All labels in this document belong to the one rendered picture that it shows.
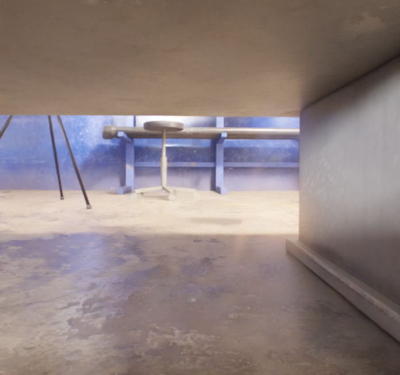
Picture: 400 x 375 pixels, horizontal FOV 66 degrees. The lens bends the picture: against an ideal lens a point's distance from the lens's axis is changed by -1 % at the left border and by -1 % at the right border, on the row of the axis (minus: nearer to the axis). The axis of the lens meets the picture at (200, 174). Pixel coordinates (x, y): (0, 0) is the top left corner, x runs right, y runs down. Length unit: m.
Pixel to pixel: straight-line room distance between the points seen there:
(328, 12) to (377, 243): 0.35
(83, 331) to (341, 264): 0.48
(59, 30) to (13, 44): 0.09
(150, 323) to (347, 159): 0.45
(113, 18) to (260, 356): 0.44
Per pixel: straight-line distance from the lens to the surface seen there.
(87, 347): 0.47
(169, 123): 2.49
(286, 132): 3.25
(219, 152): 3.46
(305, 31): 0.44
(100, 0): 0.38
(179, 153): 3.58
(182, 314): 0.53
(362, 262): 0.62
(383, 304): 0.55
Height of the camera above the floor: 0.22
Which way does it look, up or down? 1 degrees down
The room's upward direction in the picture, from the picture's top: straight up
